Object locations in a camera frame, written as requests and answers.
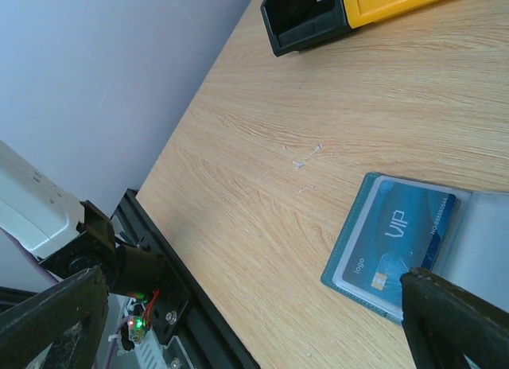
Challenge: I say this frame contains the left black bin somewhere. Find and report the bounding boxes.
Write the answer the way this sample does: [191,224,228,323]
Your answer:
[260,0,354,56]

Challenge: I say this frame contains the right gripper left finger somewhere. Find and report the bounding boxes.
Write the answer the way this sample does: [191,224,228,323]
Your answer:
[1,266,108,368]

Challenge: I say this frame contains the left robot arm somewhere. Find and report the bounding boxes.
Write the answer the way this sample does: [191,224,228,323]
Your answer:
[1,143,164,301]

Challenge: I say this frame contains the blue slotted cable duct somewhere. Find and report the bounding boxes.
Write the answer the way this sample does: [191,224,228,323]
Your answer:
[134,335,192,369]

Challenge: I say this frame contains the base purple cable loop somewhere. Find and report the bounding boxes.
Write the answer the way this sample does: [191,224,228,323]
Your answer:
[91,313,136,369]

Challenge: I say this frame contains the circuit board with LEDs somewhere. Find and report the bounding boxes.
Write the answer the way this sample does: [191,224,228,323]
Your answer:
[120,297,153,352]

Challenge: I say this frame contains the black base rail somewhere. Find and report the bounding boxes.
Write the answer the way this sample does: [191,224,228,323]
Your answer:
[0,188,259,369]

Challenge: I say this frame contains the teal card holder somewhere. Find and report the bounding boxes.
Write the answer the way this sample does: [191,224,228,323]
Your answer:
[321,172,508,324]

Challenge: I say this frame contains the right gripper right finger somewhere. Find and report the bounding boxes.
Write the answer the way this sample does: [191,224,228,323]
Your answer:
[400,267,508,368]

